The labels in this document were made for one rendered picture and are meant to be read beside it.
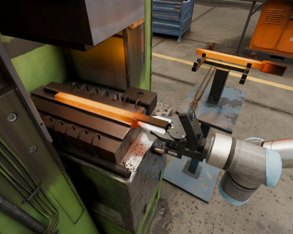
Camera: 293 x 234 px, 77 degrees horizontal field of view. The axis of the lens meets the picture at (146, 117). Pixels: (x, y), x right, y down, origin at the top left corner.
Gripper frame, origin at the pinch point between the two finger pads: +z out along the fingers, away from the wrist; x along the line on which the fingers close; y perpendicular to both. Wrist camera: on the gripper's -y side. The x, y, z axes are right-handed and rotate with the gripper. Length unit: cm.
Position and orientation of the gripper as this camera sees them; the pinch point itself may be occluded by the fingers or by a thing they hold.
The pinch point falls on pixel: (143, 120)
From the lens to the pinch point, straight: 55.3
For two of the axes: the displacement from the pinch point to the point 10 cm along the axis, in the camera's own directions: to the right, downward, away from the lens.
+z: -9.1, -2.9, 3.0
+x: 4.2, -6.0, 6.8
